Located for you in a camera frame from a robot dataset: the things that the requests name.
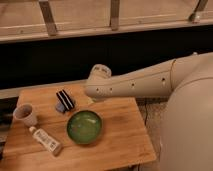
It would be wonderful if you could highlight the white tube with label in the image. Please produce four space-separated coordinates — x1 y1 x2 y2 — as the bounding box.
29 126 62 156

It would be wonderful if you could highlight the black white striped object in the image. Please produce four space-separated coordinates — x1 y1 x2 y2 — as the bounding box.
56 90 75 113

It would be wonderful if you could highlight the wooden railing frame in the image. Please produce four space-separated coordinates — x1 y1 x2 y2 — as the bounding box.
0 0 213 43

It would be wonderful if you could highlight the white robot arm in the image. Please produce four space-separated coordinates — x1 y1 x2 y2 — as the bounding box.
85 52 213 171

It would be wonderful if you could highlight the green ceramic bowl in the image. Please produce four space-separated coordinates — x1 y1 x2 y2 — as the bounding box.
66 110 103 144

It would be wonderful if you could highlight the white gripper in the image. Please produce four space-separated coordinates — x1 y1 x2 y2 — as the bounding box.
87 64 112 102

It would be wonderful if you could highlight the white paper cup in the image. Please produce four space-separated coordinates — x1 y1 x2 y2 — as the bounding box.
13 104 38 127

